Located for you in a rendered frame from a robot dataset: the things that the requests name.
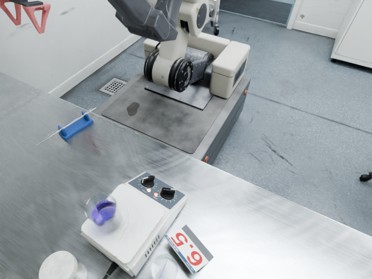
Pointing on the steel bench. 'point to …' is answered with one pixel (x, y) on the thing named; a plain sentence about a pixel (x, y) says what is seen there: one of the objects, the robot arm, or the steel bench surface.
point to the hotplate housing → (132, 268)
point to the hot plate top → (128, 225)
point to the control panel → (156, 191)
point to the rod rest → (76, 127)
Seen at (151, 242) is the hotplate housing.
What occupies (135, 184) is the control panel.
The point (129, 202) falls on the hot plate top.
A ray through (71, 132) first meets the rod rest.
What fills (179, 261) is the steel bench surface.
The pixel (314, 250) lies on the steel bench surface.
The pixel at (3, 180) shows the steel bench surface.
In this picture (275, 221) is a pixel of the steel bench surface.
